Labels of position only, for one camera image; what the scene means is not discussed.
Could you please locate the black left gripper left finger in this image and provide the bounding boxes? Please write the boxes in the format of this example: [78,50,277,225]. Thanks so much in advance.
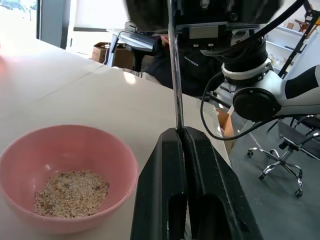
[129,126,189,240]

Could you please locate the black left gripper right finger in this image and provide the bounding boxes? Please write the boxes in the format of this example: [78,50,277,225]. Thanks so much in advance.
[180,126,264,240]

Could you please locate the metal spoon handle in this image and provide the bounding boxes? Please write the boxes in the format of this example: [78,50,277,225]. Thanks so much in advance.
[165,0,186,134]

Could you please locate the oatmeal flakes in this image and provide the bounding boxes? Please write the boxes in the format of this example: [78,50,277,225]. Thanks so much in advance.
[33,169,111,220]

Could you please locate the pink bowl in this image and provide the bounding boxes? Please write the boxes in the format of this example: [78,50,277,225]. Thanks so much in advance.
[0,124,140,235]

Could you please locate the person in black jacket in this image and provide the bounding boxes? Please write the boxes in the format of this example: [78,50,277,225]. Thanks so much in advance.
[146,34,227,99]

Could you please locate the brown cardboard box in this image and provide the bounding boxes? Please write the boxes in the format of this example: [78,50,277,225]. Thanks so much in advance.
[111,42,137,71]
[91,41,112,64]
[216,106,237,153]

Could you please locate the black office chair chrome base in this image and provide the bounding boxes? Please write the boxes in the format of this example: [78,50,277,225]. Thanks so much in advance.
[246,115,320,198]

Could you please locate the white shelf unit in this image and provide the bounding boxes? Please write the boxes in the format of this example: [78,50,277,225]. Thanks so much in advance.
[264,14,320,78]

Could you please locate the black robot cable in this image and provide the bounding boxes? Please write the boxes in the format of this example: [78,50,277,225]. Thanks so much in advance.
[199,71,280,141]
[231,0,307,50]

